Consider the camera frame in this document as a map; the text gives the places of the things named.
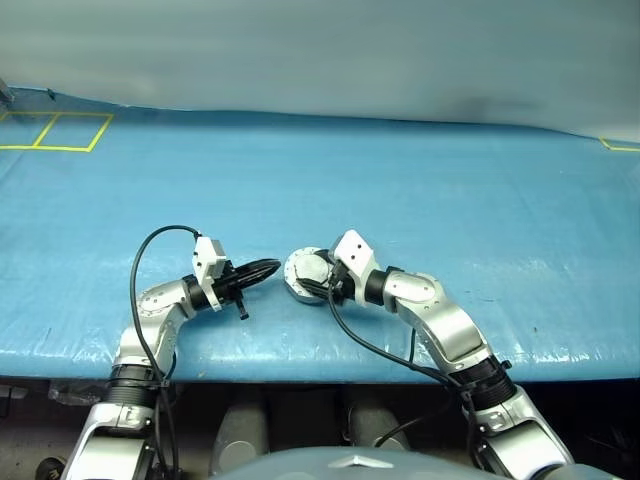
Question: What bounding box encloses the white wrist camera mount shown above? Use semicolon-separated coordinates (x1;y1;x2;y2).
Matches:
331;229;378;304
190;235;229;314

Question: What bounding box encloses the clear plastic piece under table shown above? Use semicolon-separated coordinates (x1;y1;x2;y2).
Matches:
48;382;109;407

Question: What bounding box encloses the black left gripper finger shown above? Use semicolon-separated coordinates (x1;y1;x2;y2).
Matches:
236;264;281;292
233;257;282;282

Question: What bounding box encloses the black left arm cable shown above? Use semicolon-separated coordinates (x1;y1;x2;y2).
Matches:
128;225;203;479

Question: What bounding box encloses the grey dome with silver emblem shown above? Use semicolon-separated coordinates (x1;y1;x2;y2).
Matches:
208;446;626;480

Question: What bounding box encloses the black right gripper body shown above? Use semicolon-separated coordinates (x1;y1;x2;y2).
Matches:
326;258;357;306

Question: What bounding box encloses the small black wheel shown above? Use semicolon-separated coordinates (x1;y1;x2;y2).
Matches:
36;455;64;480

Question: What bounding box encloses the grey round motor lid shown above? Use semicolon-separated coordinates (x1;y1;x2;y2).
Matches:
283;245;333;294

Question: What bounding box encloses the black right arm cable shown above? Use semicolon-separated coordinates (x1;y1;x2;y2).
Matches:
324;284;482;469

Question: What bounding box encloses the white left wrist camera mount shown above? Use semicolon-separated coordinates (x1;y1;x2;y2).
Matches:
190;235;229;314

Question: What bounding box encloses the grey rounded cylinder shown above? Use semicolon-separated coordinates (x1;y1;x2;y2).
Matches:
346;394;412;451
211;394;272;476

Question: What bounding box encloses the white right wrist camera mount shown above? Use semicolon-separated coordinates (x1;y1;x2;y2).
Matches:
331;229;378;304

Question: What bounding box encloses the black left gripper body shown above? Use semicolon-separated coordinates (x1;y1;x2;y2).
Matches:
212;266;251;322

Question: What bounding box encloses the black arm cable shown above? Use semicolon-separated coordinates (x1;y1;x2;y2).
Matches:
324;284;482;469
128;225;203;479

